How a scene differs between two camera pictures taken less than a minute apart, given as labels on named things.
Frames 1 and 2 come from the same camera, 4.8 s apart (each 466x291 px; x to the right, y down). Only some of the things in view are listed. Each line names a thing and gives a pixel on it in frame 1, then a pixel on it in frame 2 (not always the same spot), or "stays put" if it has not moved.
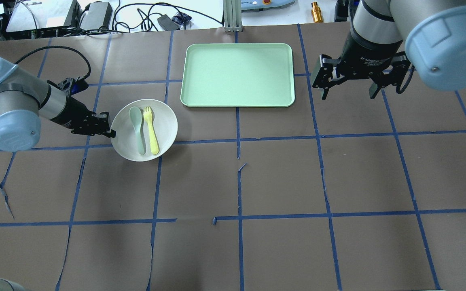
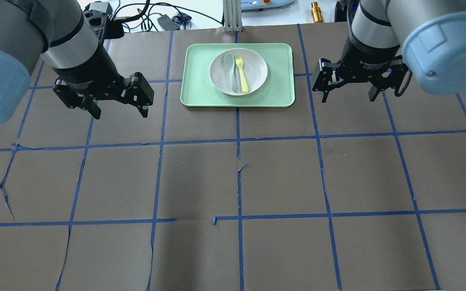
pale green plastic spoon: x=136 y=115 -> x=229 y=60
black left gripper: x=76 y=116 -> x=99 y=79
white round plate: x=145 y=129 -> x=255 y=68
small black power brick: x=168 y=23 stays put
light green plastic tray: x=238 y=75 stays put
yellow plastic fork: x=147 y=113 -> x=239 y=62
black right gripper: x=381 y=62 stays put
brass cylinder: x=316 y=13 stays put
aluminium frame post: x=232 y=15 stays put
